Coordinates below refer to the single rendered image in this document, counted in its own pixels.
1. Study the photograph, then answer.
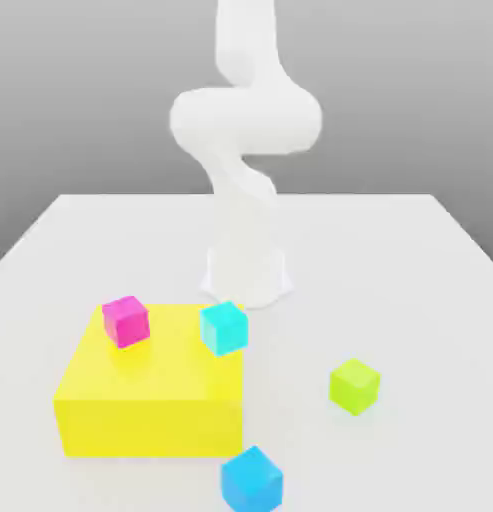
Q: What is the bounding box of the small cyan cube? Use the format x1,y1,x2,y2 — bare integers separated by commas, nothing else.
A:
199,300,250,358

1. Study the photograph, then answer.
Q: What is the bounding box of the small magenta cube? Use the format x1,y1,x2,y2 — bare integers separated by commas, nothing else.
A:
101,295,152,350

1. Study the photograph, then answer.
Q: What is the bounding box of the small lime green cube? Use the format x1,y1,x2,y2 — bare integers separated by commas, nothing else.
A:
328,357,382,417

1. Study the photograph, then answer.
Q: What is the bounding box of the small blue cube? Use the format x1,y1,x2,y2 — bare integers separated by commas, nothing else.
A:
220,444,284,512

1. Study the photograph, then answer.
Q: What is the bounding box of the large yellow box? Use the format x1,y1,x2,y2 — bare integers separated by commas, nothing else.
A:
52,303,246,459

